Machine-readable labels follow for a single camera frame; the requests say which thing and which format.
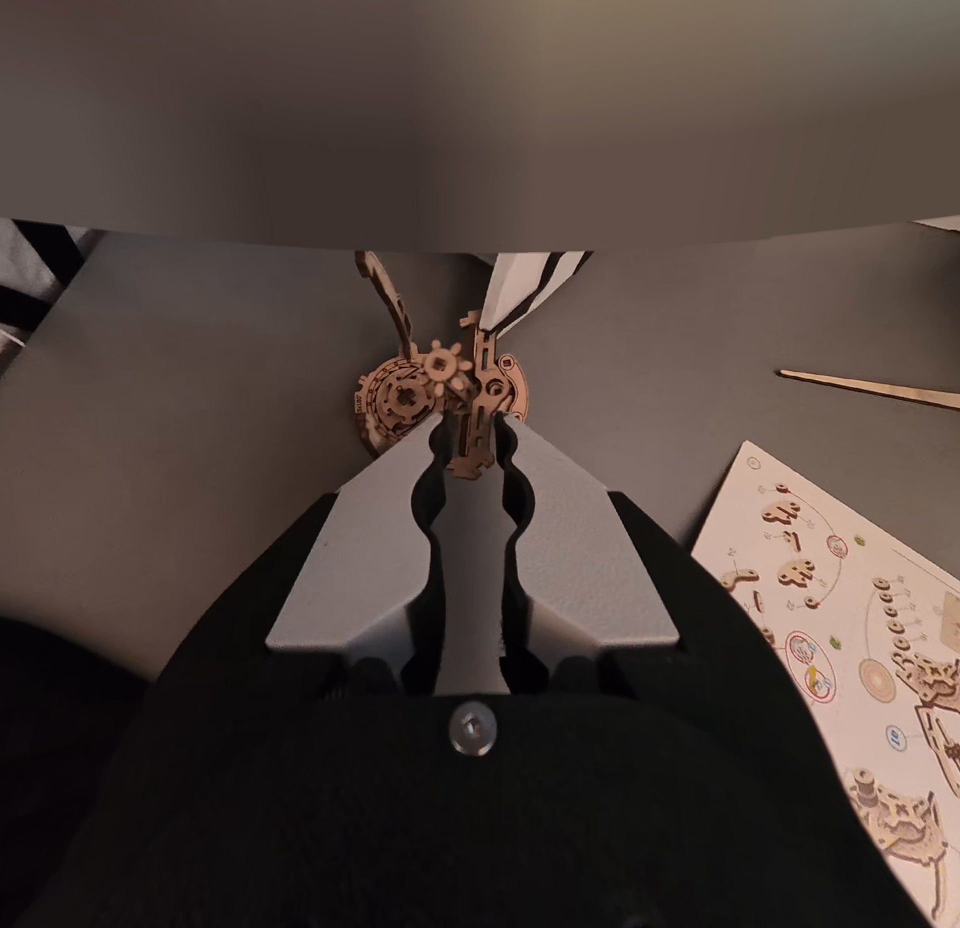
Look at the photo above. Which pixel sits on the wooden gear model assembly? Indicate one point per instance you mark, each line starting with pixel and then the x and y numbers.
pixel 394 403

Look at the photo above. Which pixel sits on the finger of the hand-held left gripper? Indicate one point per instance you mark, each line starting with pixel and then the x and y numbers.
pixel 566 271
pixel 510 290

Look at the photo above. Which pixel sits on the thin wooden stick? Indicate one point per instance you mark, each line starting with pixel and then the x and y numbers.
pixel 870 388

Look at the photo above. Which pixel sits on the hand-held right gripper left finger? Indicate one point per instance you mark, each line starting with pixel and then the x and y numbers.
pixel 360 560

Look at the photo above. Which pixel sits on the dark striped cloth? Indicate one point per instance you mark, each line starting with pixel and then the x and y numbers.
pixel 34 283

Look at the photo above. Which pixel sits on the pale paper sheet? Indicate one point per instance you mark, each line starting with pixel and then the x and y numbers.
pixel 941 225

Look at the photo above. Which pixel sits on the printed instruction sheet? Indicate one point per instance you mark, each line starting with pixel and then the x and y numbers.
pixel 862 643

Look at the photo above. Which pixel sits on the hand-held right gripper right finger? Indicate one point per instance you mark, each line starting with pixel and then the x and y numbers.
pixel 585 568

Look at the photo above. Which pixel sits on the small wooden gear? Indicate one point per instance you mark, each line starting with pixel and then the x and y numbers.
pixel 445 369

